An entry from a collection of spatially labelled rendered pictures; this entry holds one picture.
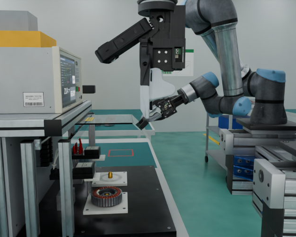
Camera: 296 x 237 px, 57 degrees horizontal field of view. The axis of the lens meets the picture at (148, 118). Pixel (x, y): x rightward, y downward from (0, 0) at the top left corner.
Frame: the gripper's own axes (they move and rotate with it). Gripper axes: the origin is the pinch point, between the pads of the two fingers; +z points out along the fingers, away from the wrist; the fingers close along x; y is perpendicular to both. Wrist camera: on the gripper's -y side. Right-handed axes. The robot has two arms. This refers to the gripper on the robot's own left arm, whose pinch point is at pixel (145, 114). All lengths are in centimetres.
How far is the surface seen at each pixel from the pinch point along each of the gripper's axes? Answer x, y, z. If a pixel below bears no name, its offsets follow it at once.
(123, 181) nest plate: 60, -13, 37
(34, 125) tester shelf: 16.9, -30.6, 5.5
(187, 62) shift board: 589, 58, -45
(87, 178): 37, -23, 27
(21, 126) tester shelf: 16.5, -33.7, 5.6
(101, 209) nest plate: 35, -17, 37
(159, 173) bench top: 81, 2, 41
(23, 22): 388, -220, -96
